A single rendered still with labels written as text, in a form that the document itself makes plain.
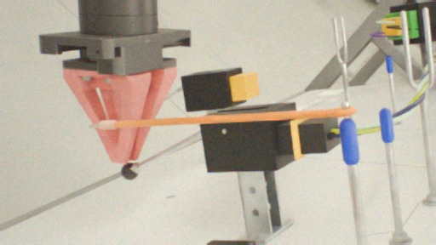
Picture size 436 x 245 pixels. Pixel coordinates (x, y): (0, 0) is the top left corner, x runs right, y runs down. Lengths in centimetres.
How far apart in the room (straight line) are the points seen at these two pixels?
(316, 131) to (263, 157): 4
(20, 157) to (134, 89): 172
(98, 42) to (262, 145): 13
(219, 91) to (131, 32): 32
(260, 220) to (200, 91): 36
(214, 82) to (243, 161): 35
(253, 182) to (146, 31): 13
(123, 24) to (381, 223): 23
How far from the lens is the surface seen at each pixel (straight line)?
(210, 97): 82
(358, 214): 33
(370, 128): 46
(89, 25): 52
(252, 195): 49
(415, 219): 50
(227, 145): 48
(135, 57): 50
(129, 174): 55
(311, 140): 46
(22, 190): 212
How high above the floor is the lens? 131
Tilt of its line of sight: 23 degrees down
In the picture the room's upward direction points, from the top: 41 degrees clockwise
